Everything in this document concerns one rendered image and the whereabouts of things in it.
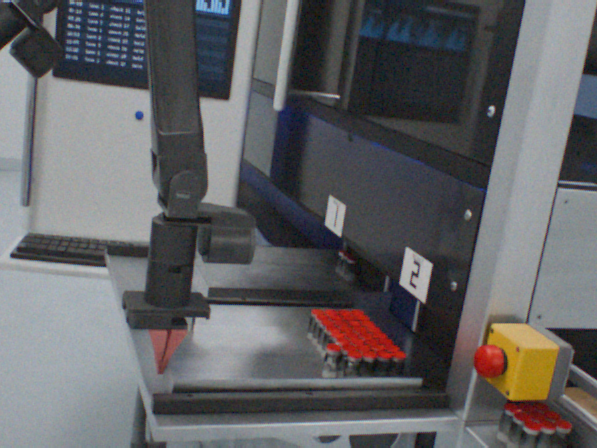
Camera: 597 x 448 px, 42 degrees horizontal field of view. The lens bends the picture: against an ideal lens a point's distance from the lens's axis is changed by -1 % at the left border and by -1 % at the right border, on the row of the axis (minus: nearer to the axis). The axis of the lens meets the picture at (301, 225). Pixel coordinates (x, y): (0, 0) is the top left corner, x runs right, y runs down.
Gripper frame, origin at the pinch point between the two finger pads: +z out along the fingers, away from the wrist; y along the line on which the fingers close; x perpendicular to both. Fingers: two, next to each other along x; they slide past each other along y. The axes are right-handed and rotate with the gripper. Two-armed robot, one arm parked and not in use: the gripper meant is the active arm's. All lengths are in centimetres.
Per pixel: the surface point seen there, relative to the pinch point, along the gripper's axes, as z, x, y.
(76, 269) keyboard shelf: 10, 68, -6
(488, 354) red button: -10.4, -19.5, 34.7
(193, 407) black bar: 1.4, -8.3, 2.9
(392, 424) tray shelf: 3.1, -11.4, 28.5
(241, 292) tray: -0.3, 27.6, 18.0
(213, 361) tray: 2.2, 6.1, 8.7
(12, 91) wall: 29, 544, -26
